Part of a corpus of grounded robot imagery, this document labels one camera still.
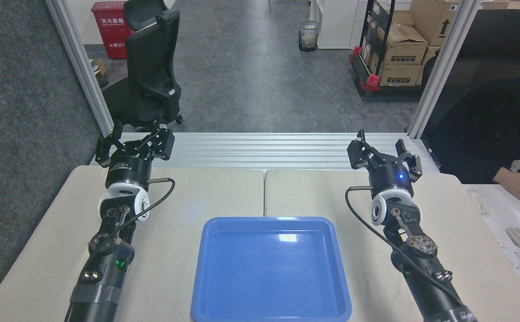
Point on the red fire equipment box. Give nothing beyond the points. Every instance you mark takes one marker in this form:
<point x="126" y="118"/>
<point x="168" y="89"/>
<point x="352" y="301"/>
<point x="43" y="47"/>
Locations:
<point x="107" y="31"/>

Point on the person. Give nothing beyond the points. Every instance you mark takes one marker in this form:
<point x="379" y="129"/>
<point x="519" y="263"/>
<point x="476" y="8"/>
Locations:
<point x="488" y="125"/>

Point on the black office chair with headrest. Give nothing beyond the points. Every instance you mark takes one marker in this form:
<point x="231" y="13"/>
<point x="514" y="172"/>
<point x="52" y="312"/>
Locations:
<point x="150" y="58"/>

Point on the cardboard box with black labels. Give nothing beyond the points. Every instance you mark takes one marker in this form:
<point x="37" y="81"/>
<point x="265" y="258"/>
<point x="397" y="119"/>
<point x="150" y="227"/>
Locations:
<point x="403" y="47"/>
<point x="399" y="75"/>

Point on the silver aluminium post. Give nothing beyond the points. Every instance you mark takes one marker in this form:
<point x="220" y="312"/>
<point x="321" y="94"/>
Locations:
<point x="443" y="67"/>
<point x="81" y="67"/>

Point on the blue plastic tray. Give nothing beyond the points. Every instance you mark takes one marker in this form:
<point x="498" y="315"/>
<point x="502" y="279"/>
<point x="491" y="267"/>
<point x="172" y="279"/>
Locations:
<point x="268" y="273"/>

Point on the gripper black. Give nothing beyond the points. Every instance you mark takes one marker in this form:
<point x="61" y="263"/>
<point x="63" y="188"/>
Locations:
<point x="129" y="167"/>
<point x="391" y="176"/>

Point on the plain cardboard box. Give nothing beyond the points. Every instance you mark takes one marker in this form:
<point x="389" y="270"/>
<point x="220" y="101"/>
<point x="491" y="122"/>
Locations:
<point x="429" y="60"/>

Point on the cardboard box with arrow print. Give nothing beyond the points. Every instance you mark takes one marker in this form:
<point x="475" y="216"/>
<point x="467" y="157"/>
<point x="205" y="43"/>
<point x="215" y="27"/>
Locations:
<point x="432" y="20"/>

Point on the white computer mouse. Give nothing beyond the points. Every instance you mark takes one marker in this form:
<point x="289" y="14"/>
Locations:
<point x="479" y="201"/>

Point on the white cabinet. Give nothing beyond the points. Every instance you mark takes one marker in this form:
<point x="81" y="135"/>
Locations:
<point x="336" y="22"/>

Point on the silver aluminium rail bed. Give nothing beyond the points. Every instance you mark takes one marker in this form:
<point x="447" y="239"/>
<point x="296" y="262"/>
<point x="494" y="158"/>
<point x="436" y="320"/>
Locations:
<point x="260" y="150"/>

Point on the white desk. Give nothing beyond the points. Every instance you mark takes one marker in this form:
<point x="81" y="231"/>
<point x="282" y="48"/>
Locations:
<point x="496" y="223"/>

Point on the black cart with red corners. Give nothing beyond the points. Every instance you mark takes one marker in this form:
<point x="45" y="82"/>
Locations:
<point x="369" y="82"/>

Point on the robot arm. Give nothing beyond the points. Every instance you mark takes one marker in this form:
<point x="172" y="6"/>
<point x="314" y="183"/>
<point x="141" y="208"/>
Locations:
<point x="425" y="277"/>
<point x="103" y="277"/>

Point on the black high-back office chair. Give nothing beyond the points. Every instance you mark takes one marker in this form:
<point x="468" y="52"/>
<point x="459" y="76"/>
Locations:
<point x="501" y="31"/>

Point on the mesh waste bin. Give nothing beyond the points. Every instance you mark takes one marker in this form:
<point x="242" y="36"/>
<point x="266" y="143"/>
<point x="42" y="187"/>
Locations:
<point x="309" y="36"/>

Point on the small open cardboard box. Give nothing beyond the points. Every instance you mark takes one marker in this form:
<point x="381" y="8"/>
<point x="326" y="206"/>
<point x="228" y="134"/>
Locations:
<point x="98" y="67"/>

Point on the white power strip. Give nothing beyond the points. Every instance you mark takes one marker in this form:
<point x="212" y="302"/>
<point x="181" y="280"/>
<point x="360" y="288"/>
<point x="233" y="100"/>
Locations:
<point x="517" y="261"/>

